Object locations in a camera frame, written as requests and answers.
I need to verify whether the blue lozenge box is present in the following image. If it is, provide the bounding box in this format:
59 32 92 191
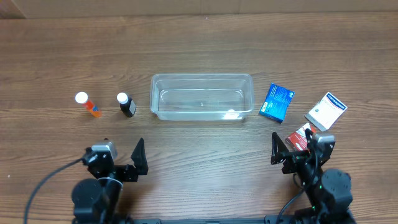
259 83 295 123

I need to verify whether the dark brown medicine bottle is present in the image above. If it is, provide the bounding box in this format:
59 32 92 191
116 92 136 118

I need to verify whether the orange vitamin tablet tube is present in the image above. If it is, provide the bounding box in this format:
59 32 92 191
75 91 102 118

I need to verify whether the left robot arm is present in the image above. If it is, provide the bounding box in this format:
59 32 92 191
72 139 149 223

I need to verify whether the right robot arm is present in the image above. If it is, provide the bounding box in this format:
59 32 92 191
265 129 356 223

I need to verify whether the clear plastic container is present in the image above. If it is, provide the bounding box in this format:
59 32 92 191
150 73 254 121

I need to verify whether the red Panadol box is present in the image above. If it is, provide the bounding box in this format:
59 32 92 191
285 123 315 151

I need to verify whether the white plaster box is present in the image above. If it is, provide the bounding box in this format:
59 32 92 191
305 92 348 131

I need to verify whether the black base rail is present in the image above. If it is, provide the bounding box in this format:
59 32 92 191
129 215 277 224

